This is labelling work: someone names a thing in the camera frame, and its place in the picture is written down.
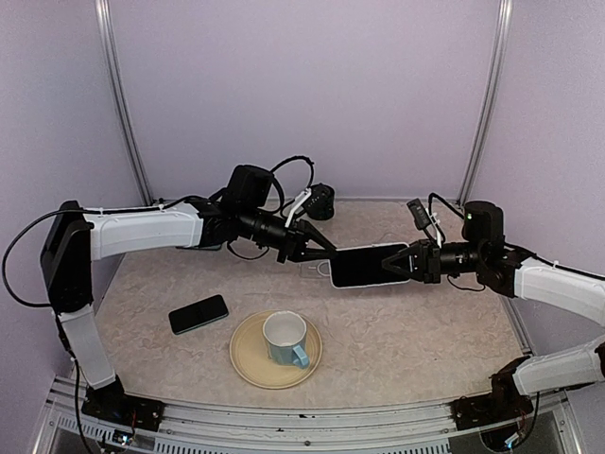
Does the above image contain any front aluminium rail base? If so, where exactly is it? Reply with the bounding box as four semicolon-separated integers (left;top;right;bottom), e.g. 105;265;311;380
32;373;582;454

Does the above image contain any right aluminium frame post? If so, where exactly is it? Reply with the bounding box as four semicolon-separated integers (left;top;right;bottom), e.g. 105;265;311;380
457;0;513;205

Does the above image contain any black smartphone on table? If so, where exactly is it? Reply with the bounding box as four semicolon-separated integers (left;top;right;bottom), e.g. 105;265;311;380
168;295;229;335

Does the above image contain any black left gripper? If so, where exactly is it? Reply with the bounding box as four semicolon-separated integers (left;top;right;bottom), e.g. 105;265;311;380
241;204;338;264

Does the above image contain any aluminium frame post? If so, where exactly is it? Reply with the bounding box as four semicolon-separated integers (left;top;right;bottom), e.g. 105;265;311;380
95;0;154;205
457;0;513;205

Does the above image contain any blue mug with white inside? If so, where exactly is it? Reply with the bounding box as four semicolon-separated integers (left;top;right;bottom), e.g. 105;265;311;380
262;310;310;369

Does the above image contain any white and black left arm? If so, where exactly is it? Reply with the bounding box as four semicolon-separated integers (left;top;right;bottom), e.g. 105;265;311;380
41;165;337;421

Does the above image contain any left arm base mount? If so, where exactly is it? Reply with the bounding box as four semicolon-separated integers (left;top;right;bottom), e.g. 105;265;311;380
81;381;165;432

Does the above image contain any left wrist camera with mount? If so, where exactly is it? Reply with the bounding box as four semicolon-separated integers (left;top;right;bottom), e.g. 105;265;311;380
285;183;336;227

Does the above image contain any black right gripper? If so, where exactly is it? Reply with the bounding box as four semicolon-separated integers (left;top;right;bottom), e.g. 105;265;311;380
382;237;486;283

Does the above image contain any dark green cup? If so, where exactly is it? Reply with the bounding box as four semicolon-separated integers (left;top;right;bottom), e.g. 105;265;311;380
306;183;335;220

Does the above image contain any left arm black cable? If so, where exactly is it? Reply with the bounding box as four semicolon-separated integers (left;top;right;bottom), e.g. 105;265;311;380
2;153;317;308

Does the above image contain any black smartphone with teal edge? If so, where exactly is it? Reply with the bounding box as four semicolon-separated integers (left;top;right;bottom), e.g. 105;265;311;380
333;244;411;288

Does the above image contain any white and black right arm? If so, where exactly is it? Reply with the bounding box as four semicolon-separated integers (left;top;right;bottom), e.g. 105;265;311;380
382;201;604;420

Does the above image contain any lilac phone case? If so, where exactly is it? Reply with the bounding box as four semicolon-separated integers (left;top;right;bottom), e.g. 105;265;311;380
329;241;412;290

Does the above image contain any left aluminium frame post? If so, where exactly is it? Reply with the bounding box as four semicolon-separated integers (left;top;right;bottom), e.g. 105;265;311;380
95;0;154;205

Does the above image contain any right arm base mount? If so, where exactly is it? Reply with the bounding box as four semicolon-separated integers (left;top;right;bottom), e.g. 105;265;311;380
450;371;534;430

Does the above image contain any beige round plate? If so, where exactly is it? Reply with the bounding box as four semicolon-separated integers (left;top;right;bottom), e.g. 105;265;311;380
229;310;323;390

